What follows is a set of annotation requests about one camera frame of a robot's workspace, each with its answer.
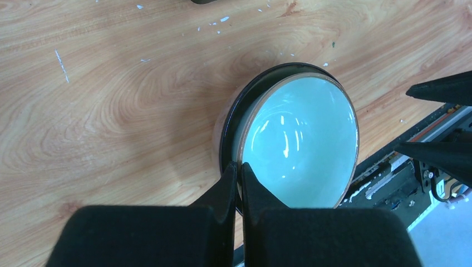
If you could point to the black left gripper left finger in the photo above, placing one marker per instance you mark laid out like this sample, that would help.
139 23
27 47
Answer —
200 234

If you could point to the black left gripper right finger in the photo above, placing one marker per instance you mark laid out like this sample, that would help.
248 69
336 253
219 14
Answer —
276 235

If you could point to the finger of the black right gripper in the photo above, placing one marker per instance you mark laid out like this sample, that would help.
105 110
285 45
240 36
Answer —
451 158
455 89

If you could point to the celadon green bowl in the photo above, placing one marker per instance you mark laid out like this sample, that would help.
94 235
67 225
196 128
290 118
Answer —
298 143

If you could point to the black wire dish rack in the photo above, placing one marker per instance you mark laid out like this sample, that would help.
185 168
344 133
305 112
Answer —
202 1

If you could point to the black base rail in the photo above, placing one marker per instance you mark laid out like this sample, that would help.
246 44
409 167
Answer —
398 183

